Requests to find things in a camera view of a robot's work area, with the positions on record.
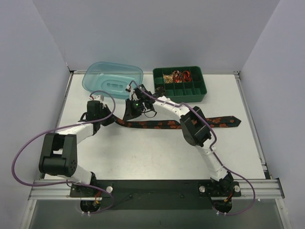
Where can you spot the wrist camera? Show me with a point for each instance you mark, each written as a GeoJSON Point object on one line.
{"type": "Point", "coordinates": [97, 98]}
{"type": "Point", "coordinates": [135, 93]}

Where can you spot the aluminium extrusion rail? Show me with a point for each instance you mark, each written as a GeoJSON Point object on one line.
{"type": "Point", "coordinates": [258, 188]}

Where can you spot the orange red rolled tie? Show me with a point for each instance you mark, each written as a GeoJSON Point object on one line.
{"type": "Point", "coordinates": [186, 76]}

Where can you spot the beige patterned rolled tie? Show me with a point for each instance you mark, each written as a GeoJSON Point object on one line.
{"type": "Point", "coordinates": [168, 78]}

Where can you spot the black orange floral necktie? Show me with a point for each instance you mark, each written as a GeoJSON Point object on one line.
{"type": "Point", "coordinates": [213, 122]}

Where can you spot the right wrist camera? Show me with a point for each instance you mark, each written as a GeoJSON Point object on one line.
{"type": "Point", "coordinates": [135, 93]}

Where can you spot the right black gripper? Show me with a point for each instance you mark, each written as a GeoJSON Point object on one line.
{"type": "Point", "coordinates": [130, 110]}

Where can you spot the green compartment organizer tray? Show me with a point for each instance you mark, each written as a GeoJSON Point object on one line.
{"type": "Point", "coordinates": [188, 92]}

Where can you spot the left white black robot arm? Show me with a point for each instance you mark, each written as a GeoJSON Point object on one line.
{"type": "Point", "coordinates": [59, 155]}

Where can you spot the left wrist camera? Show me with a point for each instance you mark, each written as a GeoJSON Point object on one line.
{"type": "Point", "coordinates": [97, 98]}

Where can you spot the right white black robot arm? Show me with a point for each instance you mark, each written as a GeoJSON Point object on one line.
{"type": "Point", "coordinates": [196, 130]}

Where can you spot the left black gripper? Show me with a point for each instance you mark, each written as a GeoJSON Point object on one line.
{"type": "Point", "coordinates": [107, 114]}

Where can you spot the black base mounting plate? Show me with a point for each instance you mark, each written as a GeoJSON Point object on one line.
{"type": "Point", "coordinates": [159, 202]}

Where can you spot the red black rolled tie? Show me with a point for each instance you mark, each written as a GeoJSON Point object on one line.
{"type": "Point", "coordinates": [177, 76]}

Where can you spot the dark rolled tie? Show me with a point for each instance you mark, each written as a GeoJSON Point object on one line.
{"type": "Point", "coordinates": [160, 90]}

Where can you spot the teal transparent plastic tub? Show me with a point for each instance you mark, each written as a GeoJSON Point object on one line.
{"type": "Point", "coordinates": [112, 78]}

